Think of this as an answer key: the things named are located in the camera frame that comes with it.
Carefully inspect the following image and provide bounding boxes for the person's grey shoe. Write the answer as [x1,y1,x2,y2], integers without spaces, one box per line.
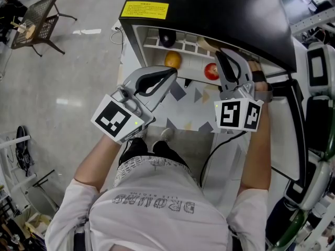
[160,127,175,142]

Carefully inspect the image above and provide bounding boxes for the white green machine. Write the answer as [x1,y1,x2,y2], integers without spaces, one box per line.
[305,41,335,97]
[284,158,333,211]
[266,196,311,248]

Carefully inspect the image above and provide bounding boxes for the dark purple eggplant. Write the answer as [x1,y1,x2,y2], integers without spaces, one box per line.
[158,29,177,49]

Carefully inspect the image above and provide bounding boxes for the orange fruit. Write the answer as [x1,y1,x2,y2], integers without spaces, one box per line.
[164,50,182,69]

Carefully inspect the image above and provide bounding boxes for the wooden stand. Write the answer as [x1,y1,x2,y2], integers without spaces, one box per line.
[10,20,36,40]

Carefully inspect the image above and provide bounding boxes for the person's left forearm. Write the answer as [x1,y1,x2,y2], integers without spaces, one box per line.
[74,134,123,192]

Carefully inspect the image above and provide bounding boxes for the white floor cable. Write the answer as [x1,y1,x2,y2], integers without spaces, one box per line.
[109,26,124,45]

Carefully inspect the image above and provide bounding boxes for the person's white printed shirt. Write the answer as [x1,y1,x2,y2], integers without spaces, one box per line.
[44,155,269,251]

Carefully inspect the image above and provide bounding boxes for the white fridge shelf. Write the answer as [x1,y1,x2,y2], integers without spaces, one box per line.
[143,28,218,60]

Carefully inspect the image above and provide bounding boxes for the geometric patterned floor mat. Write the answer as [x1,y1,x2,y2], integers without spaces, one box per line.
[150,78,222,134]

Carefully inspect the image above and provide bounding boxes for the white shelf frame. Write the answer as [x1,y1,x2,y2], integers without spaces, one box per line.
[0,131,37,193]

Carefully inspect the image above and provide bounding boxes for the black mini fridge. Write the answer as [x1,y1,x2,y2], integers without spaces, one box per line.
[119,0,310,191]

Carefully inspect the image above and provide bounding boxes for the person's right forearm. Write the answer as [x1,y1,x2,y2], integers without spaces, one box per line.
[240,100,272,193]

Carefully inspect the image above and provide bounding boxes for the white metal rack frame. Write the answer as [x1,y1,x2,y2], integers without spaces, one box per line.
[289,8,335,35]

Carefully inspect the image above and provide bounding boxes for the red apple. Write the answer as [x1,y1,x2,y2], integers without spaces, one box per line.
[204,63,220,81]

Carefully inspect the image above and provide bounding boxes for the person's right hand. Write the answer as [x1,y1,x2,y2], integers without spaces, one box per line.
[247,60,274,103]

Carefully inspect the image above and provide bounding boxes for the person's black shorts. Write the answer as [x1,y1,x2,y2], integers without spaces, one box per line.
[119,136,189,168]

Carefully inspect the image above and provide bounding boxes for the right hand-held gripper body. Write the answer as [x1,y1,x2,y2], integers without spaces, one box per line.
[214,79,264,133]

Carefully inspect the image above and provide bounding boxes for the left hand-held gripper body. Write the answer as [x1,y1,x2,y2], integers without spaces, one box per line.
[91,84,157,144]

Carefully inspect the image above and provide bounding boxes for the brown metal mesh table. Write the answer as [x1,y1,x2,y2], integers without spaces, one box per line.
[9,0,78,58]

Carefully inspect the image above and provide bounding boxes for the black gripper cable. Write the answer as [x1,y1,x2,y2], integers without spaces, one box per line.
[199,130,248,188]

